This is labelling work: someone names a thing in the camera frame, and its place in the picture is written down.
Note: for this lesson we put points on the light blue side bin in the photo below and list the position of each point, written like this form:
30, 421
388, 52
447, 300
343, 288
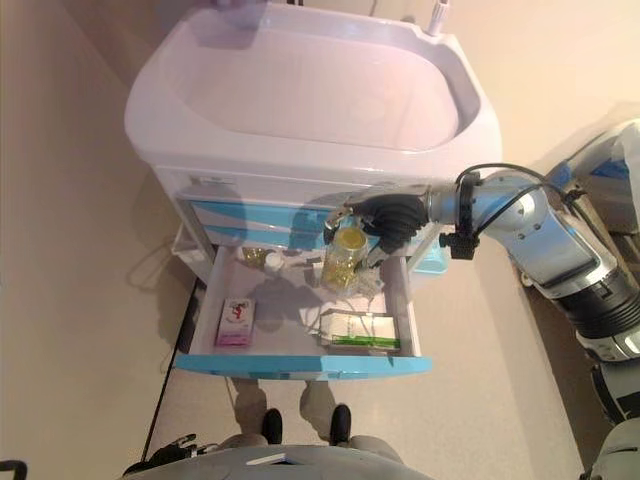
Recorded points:
432, 262

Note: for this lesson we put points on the small white pill bottle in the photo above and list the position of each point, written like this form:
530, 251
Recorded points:
274, 262

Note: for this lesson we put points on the grey robot torso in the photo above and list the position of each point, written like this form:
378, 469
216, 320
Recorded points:
280, 470

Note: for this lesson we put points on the blue white drawer front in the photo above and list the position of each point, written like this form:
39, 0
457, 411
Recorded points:
250, 235
270, 212

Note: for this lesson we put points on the small capsule jar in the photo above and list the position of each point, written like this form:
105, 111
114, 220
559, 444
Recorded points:
255, 256

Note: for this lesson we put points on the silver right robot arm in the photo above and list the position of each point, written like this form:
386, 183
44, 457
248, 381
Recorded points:
550, 235

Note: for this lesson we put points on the green white medicine box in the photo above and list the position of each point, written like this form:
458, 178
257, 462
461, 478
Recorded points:
360, 332

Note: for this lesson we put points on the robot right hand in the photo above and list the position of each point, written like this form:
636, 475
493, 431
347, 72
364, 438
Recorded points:
395, 215

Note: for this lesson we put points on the clear yellow capsule bottle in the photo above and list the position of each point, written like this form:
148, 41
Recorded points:
345, 260

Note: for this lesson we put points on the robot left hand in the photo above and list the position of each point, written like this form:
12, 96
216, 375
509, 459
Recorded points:
172, 454

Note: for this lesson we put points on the small grey medicine box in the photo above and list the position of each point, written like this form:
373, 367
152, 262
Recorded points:
312, 265

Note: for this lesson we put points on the robot leg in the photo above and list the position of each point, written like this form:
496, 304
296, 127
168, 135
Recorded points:
273, 425
341, 422

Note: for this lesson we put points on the white printed medicine pack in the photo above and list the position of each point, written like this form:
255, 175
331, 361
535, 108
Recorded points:
375, 285

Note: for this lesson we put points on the purple white medicine box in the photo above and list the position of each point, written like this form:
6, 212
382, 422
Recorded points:
236, 322

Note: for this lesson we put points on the white cart pole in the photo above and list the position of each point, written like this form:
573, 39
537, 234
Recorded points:
438, 17

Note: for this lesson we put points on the robot left leg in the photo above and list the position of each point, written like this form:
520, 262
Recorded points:
273, 425

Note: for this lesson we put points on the white medical cart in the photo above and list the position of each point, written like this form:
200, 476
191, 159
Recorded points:
300, 100

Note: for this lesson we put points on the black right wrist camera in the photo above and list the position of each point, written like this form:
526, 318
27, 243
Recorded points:
462, 246

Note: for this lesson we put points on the robot right leg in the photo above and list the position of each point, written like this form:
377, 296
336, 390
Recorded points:
341, 422

